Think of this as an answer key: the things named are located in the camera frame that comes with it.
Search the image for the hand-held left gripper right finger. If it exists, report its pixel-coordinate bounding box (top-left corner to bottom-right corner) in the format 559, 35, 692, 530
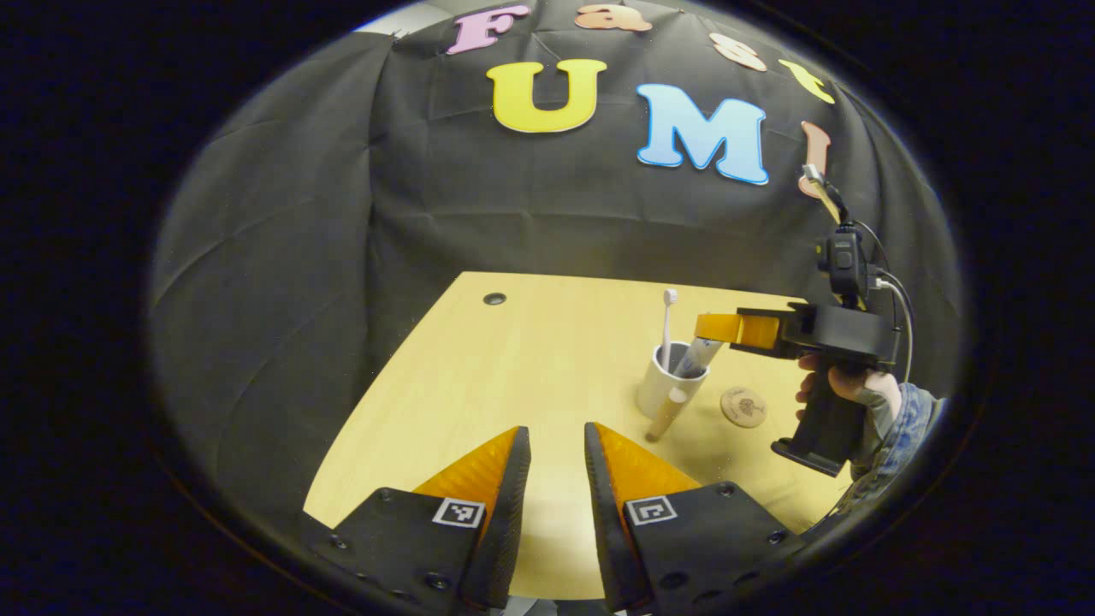
583, 421, 802, 614

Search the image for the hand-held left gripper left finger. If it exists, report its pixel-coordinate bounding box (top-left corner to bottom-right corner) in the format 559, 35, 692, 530
298, 425, 533, 613

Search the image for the white toothpaste tube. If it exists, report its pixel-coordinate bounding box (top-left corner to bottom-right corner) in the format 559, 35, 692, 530
675, 336, 725, 380

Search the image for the pale pink toothbrush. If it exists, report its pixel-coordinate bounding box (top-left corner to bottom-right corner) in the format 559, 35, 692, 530
658, 288, 680, 374

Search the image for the round wooden coaster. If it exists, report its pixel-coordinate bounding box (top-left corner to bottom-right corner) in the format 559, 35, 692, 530
719, 387, 769, 429

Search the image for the white cup with wooden handle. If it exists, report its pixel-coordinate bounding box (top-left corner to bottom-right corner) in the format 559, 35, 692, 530
636, 341, 711, 443

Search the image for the light wooden desktop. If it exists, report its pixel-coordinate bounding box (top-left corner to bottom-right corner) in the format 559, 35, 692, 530
304, 271, 859, 601

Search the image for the black backdrop cloth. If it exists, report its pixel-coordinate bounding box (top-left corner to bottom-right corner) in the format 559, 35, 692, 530
147, 0, 963, 548

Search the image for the gripper camera cable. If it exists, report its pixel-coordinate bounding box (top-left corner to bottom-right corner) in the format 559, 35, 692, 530
855, 220, 915, 386

